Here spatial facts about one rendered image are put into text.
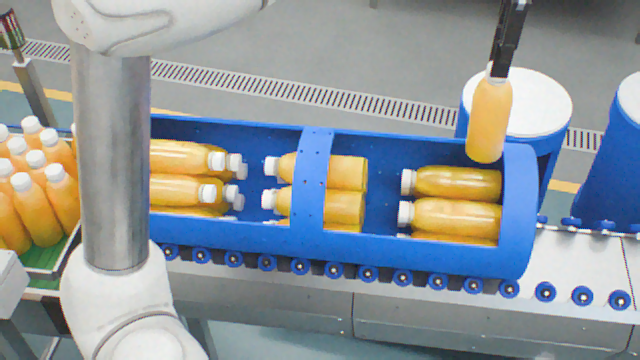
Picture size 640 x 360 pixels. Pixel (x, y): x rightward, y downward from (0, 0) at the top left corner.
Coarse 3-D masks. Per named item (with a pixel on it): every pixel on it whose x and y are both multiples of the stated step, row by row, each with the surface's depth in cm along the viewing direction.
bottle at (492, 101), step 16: (480, 80) 116; (480, 96) 115; (496, 96) 114; (512, 96) 115; (480, 112) 117; (496, 112) 116; (480, 128) 119; (496, 128) 118; (480, 144) 122; (496, 144) 122; (480, 160) 125; (496, 160) 125
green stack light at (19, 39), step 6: (18, 30) 168; (0, 36) 166; (6, 36) 166; (12, 36) 167; (18, 36) 168; (24, 36) 172; (0, 42) 168; (6, 42) 167; (12, 42) 168; (18, 42) 169; (24, 42) 171; (6, 48) 169; (12, 48) 169
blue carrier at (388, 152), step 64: (192, 128) 152; (256, 128) 147; (320, 128) 138; (256, 192) 157; (320, 192) 128; (384, 192) 154; (512, 192) 124; (320, 256) 136; (384, 256) 131; (448, 256) 128; (512, 256) 126
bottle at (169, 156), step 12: (156, 144) 139; (168, 144) 139; (180, 144) 139; (192, 144) 139; (156, 156) 138; (168, 156) 138; (180, 156) 137; (192, 156) 137; (204, 156) 138; (156, 168) 139; (168, 168) 139; (180, 168) 138; (192, 168) 138; (204, 168) 139
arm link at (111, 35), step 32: (64, 0) 63; (96, 0) 60; (128, 0) 61; (160, 0) 61; (192, 0) 63; (224, 0) 64; (256, 0) 67; (96, 32) 62; (128, 32) 62; (160, 32) 63; (192, 32) 65
